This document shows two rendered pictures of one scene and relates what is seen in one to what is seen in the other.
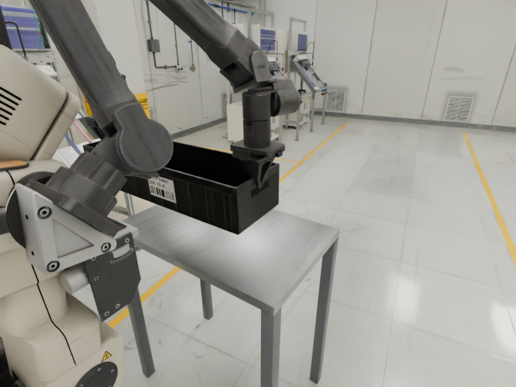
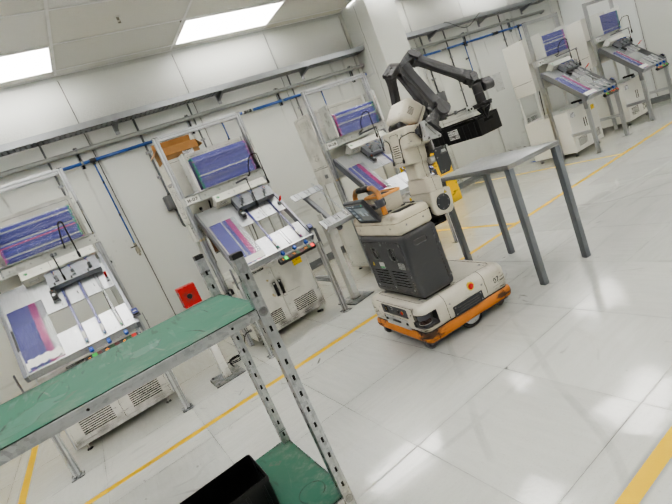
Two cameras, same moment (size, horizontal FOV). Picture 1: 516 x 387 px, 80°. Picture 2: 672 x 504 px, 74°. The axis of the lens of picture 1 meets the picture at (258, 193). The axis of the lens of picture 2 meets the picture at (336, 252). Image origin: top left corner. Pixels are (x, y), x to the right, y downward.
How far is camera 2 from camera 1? 231 cm
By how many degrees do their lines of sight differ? 36
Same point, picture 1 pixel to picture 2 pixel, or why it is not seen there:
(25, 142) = (415, 118)
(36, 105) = (416, 109)
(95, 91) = (430, 98)
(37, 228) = (425, 128)
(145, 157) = (444, 109)
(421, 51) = not seen: outside the picture
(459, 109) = not seen: outside the picture
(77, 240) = (432, 132)
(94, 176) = (433, 117)
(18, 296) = (418, 164)
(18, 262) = (417, 153)
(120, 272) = (444, 158)
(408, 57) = not seen: outside the picture
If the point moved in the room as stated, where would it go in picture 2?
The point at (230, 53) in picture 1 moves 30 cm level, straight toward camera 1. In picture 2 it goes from (463, 76) to (453, 77)
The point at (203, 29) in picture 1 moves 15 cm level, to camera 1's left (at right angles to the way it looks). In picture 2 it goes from (453, 73) to (430, 84)
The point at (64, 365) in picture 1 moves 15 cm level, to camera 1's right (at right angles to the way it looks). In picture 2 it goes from (433, 187) to (456, 180)
